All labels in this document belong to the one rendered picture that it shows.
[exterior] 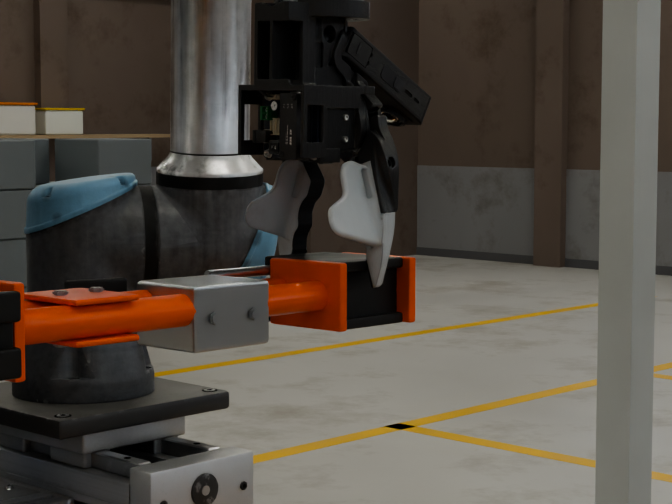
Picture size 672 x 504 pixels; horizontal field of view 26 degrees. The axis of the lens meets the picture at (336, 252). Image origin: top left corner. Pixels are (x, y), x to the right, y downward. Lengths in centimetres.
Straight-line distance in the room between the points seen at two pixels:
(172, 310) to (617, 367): 343
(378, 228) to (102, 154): 743
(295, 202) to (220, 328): 18
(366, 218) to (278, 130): 9
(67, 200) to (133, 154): 710
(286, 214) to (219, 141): 42
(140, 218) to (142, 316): 59
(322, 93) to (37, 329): 28
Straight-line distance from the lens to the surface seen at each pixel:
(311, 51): 106
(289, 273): 108
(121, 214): 153
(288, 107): 104
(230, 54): 154
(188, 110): 154
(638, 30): 426
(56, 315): 90
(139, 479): 143
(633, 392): 433
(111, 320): 93
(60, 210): 152
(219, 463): 147
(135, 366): 155
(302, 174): 112
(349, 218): 105
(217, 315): 98
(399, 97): 113
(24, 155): 816
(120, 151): 856
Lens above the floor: 133
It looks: 5 degrees down
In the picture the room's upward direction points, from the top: straight up
